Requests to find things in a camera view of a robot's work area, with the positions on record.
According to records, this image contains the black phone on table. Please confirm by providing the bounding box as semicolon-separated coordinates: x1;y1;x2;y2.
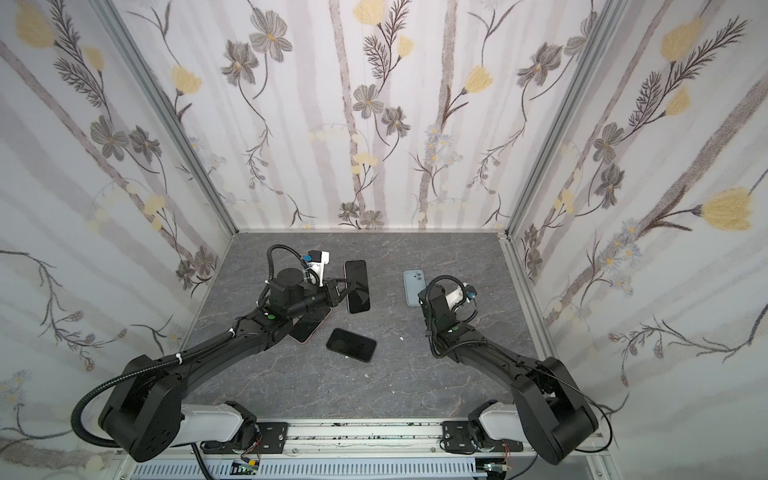
326;328;377;363

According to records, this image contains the aluminium front rail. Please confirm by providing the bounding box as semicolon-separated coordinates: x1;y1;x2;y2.
116;416;613;463

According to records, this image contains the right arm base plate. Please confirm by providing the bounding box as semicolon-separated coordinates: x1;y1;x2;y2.
439;421;477;455

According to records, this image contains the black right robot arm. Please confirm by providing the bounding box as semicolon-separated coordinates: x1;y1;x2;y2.
418;285;599;465

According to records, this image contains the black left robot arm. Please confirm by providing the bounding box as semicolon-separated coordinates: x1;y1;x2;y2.
98;268;369;462

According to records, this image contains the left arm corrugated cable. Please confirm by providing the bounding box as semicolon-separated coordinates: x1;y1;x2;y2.
70;243;307;450

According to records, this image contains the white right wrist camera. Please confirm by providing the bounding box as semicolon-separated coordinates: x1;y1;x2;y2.
445;283;477;309

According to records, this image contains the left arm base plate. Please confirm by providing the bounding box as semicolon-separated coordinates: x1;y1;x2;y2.
254;422;289;455

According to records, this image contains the white slotted cable duct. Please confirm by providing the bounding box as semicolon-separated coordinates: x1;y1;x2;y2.
128;458;488;480

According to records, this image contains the phone in pink case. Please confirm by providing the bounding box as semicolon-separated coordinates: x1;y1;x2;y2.
289;307;331;344

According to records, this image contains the light blue phone case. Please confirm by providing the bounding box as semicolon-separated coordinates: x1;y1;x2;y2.
403;270;426;307

